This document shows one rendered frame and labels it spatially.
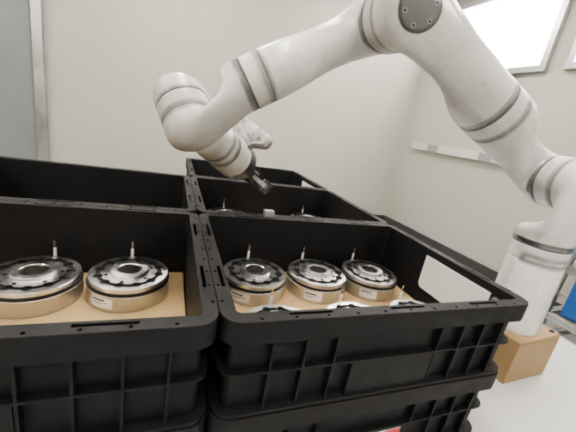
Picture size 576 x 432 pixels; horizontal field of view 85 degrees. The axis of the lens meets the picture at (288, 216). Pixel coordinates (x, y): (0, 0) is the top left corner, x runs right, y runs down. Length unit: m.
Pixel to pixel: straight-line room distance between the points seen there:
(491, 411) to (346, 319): 0.42
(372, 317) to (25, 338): 0.28
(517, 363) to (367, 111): 3.66
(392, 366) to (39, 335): 0.33
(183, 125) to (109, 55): 3.05
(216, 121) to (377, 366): 0.35
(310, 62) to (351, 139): 3.63
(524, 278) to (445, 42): 0.44
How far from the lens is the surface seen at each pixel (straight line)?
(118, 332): 0.27
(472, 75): 0.51
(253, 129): 0.59
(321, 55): 0.48
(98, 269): 0.51
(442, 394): 0.50
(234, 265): 0.53
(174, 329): 0.27
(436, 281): 0.59
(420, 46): 0.47
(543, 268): 0.72
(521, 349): 0.75
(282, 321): 0.29
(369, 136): 4.22
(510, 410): 0.73
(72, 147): 3.54
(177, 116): 0.43
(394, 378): 0.43
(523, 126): 0.58
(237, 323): 0.28
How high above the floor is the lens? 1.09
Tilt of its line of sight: 16 degrees down
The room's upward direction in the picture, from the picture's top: 10 degrees clockwise
